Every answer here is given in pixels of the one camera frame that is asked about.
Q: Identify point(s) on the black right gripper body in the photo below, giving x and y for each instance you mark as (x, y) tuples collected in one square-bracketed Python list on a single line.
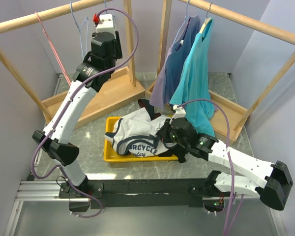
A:
[(169, 133)]

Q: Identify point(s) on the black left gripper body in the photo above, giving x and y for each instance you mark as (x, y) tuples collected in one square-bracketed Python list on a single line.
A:
[(118, 53)]

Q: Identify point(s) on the white navy-trimmed tank top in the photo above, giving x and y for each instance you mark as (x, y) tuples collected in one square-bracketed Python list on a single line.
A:
[(136, 134)]

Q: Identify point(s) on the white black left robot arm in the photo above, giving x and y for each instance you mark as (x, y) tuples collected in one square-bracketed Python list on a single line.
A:
[(88, 79)]

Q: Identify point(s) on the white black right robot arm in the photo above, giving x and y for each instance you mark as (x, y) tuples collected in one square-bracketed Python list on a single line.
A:
[(271, 182)]

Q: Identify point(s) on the blue hanger holding purple shirt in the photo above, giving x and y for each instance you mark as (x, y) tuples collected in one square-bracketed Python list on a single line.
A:
[(184, 22)]

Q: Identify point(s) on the wooden hanger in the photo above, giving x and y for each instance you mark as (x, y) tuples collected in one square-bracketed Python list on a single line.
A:
[(207, 20)]

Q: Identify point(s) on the left wooden clothes rack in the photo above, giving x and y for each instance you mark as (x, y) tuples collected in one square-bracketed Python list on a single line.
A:
[(120, 90)]

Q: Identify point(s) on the turquoise t-shirt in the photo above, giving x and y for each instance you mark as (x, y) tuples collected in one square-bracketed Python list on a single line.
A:
[(193, 84)]

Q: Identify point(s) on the purple blue t-shirt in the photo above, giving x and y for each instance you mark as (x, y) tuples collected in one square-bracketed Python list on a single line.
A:
[(169, 76)]

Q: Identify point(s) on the yellow plastic tray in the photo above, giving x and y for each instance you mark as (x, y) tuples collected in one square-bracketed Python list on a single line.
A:
[(111, 156)]

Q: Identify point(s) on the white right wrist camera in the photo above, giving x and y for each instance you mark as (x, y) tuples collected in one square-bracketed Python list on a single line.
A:
[(179, 112)]

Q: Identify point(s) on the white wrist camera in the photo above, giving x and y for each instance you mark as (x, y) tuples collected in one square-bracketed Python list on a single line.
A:
[(104, 23), (179, 112)]

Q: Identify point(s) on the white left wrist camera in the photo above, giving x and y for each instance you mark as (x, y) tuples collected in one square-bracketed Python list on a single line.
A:
[(104, 23)]

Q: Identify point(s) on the light blue wire hanger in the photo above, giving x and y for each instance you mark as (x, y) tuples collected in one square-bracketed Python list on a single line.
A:
[(83, 46)]

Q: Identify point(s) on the pink wire hanger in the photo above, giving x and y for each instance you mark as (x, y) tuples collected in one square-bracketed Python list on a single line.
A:
[(54, 51)]

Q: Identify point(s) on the aluminium frame rail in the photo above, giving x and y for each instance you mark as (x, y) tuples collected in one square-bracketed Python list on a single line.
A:
[(38, 191)]

